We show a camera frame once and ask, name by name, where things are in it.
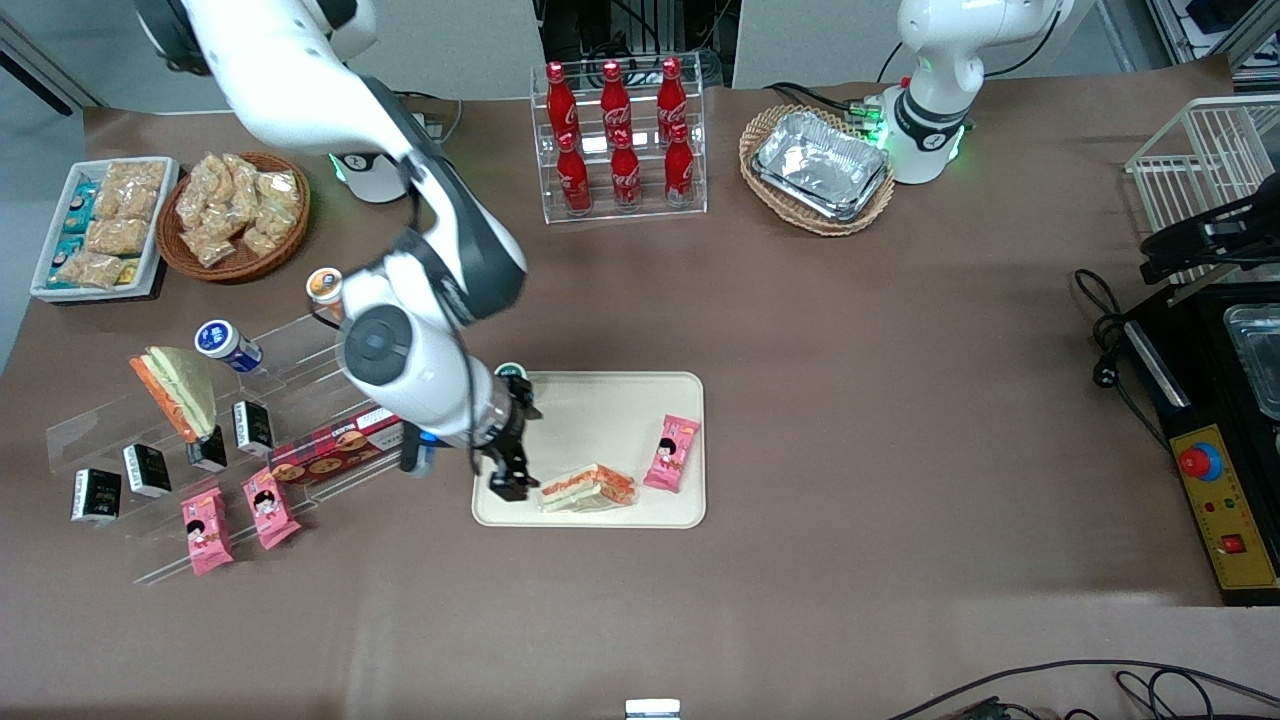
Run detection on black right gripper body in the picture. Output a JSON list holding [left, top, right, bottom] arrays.
[[476, 372, 545, 461]]

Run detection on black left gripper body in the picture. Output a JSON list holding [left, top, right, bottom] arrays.
[[1198, 196, 1280, 265]]

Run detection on sandwich orange filling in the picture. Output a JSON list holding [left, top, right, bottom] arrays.
[[538, 463, 638, 514]]

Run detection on beige plastic tray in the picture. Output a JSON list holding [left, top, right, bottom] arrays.
[[471, 371, 708, 529]]

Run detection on wrapped triangle sandwich green bread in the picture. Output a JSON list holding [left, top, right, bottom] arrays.
[[128, 346, 219, 444]]

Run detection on silver foil food tray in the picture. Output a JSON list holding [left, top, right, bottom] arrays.
[[752, 110, 891, 223]]

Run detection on white rectangular snack tray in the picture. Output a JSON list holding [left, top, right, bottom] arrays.
[[28, 156, 181, 303]]

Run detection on steel pan in machine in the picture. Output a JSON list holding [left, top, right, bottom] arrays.
[[1222, 303, 1280, 421]]

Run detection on black machine yellow panel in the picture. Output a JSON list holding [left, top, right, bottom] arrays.
[[1120, 280, 1280, 608]]

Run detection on pink snack packet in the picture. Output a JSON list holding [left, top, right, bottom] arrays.
[[180, 486, 236, 577], [642, 414, 702, 494], [241, 467, 302, 551]]

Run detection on dark red cookie box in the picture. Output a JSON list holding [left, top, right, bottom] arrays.
[[268, 405, 413, 488]]

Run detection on red emergency stop button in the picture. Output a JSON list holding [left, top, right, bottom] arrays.
[[1178, 441, 1225, 483]]

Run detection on clear acrylic bottle rack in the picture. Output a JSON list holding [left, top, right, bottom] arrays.
[[529, 55, 709, 225]]

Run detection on small bottle orange lid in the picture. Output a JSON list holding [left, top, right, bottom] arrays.
[[306, 267, 347, 323]]

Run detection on clear acrylic stepped shelf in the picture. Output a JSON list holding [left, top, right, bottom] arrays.
[[45, 310, 448, 586]]

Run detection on red cola bottle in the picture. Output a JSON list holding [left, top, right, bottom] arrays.
[[610, 128, 643, 209], [556, 130, 593, 214], [600, 60, 633, 146], [664, 122, 696, 204], [657, 57, 689, 141], [545, 62, 581, 151]]

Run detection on small black drink carton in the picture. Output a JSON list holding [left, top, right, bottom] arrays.
[[122, 445, 173, 499], [187, 425, 229, 473], [70, 468, 123, 525], [232, 400, 276, 458]]

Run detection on round brown wicker basket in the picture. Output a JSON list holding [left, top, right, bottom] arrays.
[[157, 152, 311, 284]]

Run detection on small bottle blue lid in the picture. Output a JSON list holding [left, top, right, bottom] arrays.
[[194, 319, 266, 376]]

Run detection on clear bag fried snacks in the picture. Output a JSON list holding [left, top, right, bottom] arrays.
[[180, 225, 237, 269], [188, 153, 237, 206], [255, 170, 301, 213], [240, 200, 297, 257], [174, 185, 217, 233], [224, 155, 264, 227]]

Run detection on light oval wicker basket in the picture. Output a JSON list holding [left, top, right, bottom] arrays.
[[739, 104, 897, 237]]

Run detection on black equipment cabinet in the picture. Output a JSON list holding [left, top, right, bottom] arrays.
[[535, 0, 741, 91]]

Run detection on clear bag rice crackers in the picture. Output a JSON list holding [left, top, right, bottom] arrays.
[[96, 160, 167, 221], [84, 217, 151, 257], [52, 250, 127, 292]]

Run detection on black power cable with plug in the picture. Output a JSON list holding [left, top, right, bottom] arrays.
[[1073, 268, 1171, 451]]

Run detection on white wire basket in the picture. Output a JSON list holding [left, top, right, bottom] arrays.
[[1125, 95, 1280, 286]]

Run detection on metal frame rack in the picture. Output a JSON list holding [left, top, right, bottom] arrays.
[[1145, 0, 1280, 96]]

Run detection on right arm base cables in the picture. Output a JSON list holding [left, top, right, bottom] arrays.
[[395, 92, 466, 146]]

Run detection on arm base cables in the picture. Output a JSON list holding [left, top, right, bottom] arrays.
[[765, 80, 886, 131], [395, 92, 466, 146]]

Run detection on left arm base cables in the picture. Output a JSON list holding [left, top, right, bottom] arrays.
[[765, 80, 886, 131]]

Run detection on long black cable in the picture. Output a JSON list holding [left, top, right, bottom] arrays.
[[880, 658, 1280, 720]]

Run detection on looped black cable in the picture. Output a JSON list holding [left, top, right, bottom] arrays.
[[1115, 668, 1280, 720]]

